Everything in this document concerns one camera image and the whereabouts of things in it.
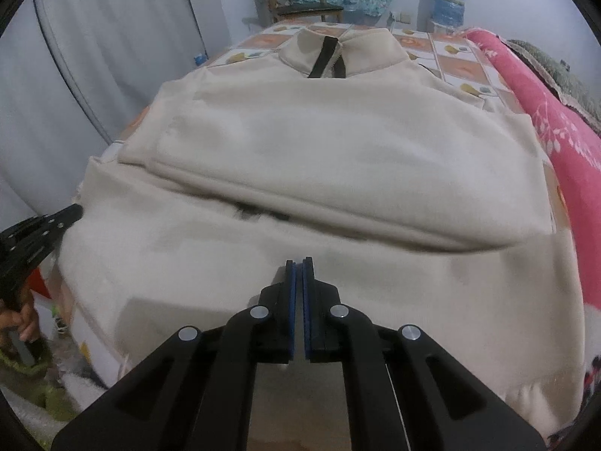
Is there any pink floral blanket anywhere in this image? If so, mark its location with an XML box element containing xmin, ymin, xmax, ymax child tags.
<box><xmin>462</xmin><ymin>28</ymin><xmax>601</xmax><ymax>433</ymax></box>

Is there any person's left hand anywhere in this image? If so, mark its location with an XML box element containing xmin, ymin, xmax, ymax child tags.
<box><xmin>0</xmin><ymin>294</ymin><xmax>41</xmax><ymax>343</ymax></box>

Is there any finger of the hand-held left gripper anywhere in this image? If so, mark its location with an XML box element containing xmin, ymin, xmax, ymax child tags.
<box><xmin>44</xmin><ymin>203</ymin><xmax>84</xmax><ymax>236</ymax></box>

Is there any cream zip jacket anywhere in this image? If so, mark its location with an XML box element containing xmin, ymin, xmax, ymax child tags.
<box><xmin>59</xmin><ymin>26</ymin><xmax>587</xmax><ymax>451</ymax></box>

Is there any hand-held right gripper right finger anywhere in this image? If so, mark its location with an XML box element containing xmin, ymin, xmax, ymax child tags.
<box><xmin>303</xmin><ymin>256</ymin><xmax>548</xmax><ymax>451</ymax></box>

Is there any grey curtain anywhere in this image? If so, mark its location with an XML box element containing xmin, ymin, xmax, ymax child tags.
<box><xmin>0</xmin><ymin>0</ymin><xmax>207</xmax><ymax>226</ymax></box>

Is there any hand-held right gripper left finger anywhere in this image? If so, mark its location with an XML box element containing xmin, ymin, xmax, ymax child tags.
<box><xmin>51</xmin><ymin>260</ymin><xmax>297</xmax><ymax>451</ymax></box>

